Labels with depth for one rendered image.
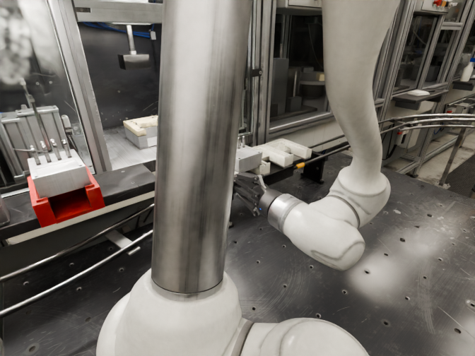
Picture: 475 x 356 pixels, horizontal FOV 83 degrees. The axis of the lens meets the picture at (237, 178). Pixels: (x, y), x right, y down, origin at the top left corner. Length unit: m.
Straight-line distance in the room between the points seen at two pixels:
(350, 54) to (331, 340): 0.34
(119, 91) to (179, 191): 0.99
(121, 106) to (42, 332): 0.85
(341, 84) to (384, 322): 0.57
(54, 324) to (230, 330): 0.50
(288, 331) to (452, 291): 0.62
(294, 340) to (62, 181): 0.53
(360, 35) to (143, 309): 0.41
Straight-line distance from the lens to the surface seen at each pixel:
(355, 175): 0.64
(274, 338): 0.38
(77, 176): 0.67
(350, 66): 0.39
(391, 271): 0.90
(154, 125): 1.08
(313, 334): 0.37
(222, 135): 0.31
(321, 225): 0.58
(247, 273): 0.79
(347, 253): 0.57
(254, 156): 0.85
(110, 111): 1.28
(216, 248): 0.35
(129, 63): 1.02
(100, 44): 1.25
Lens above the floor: 1.26
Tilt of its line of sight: 28 degrees down
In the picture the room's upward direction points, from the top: straight up
